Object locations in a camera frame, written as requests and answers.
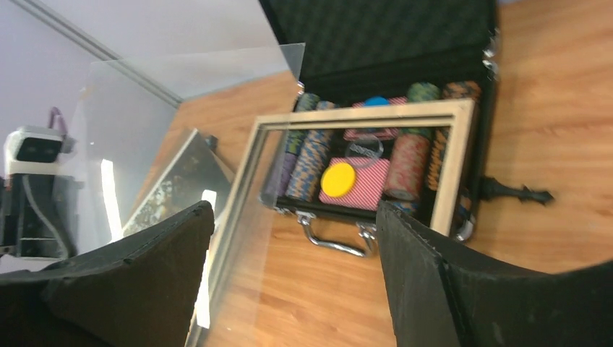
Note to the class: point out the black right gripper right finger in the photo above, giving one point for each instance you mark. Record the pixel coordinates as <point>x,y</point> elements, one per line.
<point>443,293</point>

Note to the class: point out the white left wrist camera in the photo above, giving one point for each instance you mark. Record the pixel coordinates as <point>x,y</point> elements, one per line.
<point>35,150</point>

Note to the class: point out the clear acrylic sheet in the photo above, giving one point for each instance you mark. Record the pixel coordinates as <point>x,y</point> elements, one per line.
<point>134,113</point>

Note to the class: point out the black frame stand piece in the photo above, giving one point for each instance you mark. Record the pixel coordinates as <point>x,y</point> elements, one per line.
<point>517,192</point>

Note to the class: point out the red playing card deck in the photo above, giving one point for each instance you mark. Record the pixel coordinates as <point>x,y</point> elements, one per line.
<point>370,180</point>

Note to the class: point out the yellow poker chip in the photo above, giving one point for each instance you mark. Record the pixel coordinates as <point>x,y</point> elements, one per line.
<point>338,180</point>

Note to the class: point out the black poker chip case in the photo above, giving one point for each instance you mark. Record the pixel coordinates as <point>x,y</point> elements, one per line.
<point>403,51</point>

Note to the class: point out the autumn leaves photo print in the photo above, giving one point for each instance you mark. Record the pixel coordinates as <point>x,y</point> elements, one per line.
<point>193,174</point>

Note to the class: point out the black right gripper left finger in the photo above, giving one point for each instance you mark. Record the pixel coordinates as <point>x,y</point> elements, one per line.
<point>138,291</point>

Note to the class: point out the light wooden picture frame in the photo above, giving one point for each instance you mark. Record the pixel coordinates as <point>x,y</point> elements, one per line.
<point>235,263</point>

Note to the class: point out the blue poker chip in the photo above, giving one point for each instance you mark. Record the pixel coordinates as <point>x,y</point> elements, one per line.
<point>376,101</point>

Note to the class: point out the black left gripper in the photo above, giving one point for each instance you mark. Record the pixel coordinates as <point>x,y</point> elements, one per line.
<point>35,218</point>

